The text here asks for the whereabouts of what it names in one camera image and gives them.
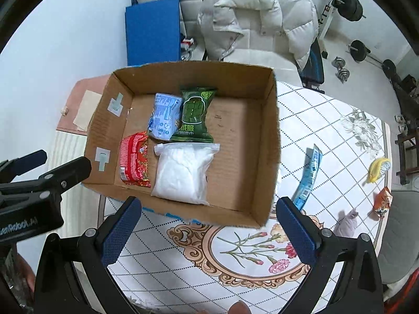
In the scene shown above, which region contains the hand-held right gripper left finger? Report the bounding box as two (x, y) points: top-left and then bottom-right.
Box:
(34, 196), (143, 314)

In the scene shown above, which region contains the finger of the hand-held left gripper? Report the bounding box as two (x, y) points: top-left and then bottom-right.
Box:
(0, 156), (92, 201)
(0, 149), (48, 184)

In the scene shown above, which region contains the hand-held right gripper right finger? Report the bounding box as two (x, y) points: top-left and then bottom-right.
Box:
(276, 197), (385, 314)

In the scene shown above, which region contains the brown cardboard box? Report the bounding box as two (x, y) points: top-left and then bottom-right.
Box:
(80, 61), (282, 228)

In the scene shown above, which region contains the yellow soft packet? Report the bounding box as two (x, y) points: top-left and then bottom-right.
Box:
(368, 158), (392, 184)

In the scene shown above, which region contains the person's right hand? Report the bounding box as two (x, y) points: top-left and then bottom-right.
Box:
(229, 300), (253, 314)

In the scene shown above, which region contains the long blue striped packet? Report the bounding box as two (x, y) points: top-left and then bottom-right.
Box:
(292, 144), (324, 210)

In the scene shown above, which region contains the beige paper sheet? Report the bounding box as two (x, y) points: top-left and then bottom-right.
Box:
(73, 91), (103, 131)

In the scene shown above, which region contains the floral checked tablecloth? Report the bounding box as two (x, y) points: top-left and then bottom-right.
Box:
(98, 80), (392, 314)

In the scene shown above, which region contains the red floral tissue packet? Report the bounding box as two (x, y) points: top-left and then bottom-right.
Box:
(119, 131), (152, 188)

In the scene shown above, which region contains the clear zip bag white cotton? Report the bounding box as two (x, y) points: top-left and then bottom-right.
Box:
(151, 142), (221, 207)

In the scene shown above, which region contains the orange snack packet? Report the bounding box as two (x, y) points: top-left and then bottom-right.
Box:
(373, 186), (393, 220)

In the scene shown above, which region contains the grey chair seat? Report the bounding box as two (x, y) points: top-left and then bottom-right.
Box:
(376, 189), (419, 285)

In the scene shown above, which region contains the light blue tissue packet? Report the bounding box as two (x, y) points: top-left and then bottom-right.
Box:
(147, 92), (183, 141)

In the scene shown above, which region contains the dark wooden stool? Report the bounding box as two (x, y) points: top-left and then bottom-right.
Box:
(394, 131), (419, 186)

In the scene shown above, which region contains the green wet wipe packet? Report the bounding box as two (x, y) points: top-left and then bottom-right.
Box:
(172, 87), (219, 144)

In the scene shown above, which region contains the blue foam board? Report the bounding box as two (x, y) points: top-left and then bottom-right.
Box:
(124, 0), (183, 67)

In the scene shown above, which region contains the blue black weight bench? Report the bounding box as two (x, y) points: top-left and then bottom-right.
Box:
(296, 37), (328, 93)

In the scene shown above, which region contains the black exercise machine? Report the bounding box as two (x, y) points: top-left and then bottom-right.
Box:
(390, 71), (419, 118)

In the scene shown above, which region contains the black barbell with plates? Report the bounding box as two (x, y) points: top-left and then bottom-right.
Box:
(348, 39), (397, 80)

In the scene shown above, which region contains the white leather chair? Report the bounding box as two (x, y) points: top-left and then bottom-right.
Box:
(131, 0), (210, 61)

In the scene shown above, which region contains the white puffer jacket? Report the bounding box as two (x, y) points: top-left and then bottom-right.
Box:
(197, 0), (320, 70)

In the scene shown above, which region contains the barbell on white rack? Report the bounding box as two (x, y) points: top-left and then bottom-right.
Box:
(317, 0), (367, 41)

